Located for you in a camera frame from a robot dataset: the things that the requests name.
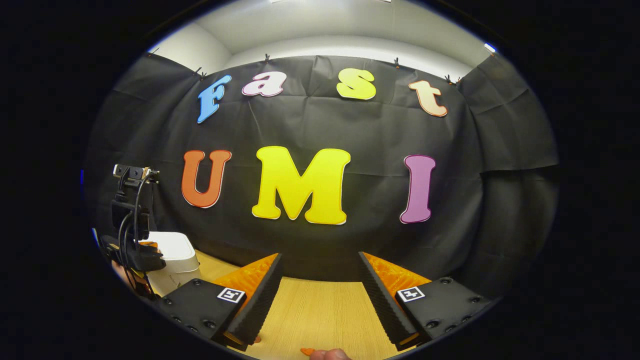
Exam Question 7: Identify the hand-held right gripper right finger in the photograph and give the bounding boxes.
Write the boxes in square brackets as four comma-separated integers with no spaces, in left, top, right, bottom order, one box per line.
[357,251,493,352]

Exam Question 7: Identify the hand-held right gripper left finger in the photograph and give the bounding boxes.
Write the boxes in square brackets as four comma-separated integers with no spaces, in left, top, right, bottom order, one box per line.
[159,253,285,352]

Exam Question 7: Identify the white desktop garbage bin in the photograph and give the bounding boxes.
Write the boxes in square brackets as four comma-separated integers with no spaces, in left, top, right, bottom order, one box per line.
[141,231,202,296]

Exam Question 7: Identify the wooden desktop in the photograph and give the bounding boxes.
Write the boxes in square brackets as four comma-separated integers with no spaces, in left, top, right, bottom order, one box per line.
[145,249,416,360]

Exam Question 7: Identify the black backdrop cloth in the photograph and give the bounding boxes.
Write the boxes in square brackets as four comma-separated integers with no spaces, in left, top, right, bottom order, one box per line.
[85,52,560,301]

